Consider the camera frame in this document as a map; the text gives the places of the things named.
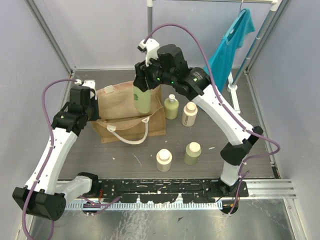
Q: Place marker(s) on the green pump dispenser bottle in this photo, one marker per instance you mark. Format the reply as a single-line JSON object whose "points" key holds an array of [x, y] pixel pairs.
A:
{"points": [[142, 100]]}

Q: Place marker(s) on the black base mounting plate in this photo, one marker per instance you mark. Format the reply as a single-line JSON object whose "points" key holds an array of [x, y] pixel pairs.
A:
{"points": [[161, 191]]}

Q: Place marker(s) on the tan canvas tote bag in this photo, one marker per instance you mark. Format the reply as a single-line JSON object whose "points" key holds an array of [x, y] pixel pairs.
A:
{"points": [[120, 120]]}

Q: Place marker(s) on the cream labelled tall bottle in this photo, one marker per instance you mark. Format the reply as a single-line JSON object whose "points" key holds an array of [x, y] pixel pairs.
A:
{"points": [[189, 114]]}

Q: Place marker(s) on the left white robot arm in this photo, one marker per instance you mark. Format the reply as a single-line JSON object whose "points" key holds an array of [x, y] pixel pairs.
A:
{"points": [[48, 200]]}

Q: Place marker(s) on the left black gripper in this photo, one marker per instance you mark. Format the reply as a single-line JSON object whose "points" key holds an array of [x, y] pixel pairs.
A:
{"points": [[93, 110]]}

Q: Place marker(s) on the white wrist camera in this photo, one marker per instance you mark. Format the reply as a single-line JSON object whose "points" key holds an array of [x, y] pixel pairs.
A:
{"points": [[150, 49], [88, 83]]}

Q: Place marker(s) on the cream short bottle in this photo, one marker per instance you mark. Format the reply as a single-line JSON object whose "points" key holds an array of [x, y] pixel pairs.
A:
{"points": [[164, 160]]}

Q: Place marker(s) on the teal t-shirt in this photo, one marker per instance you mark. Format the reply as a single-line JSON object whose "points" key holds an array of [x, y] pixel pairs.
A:
{"points": [[222, 60]]}

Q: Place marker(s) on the metal clothes rack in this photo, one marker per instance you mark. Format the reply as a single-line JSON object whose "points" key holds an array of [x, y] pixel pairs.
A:
{"points": [[231, 87]]}

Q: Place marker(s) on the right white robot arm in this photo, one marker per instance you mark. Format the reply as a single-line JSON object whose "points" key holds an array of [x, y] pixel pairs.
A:
{"points": [[240, 134]]}

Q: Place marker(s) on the olive green bottle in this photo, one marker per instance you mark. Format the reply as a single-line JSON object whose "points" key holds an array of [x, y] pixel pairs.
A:
{"points": [[192, 153]]}

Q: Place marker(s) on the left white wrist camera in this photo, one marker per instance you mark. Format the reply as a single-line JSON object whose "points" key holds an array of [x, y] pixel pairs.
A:
{"points": [[88, 83]]}

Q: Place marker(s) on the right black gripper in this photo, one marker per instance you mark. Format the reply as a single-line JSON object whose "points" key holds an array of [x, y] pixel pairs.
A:
{"points": [[142, 73]]}

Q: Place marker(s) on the green bottle white cap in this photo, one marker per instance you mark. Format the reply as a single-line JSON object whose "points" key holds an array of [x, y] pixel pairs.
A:
{"points": [[171, 107]]}

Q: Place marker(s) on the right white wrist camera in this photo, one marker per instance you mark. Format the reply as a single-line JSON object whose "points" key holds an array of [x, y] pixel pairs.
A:
{"points": [[150, 49]]}

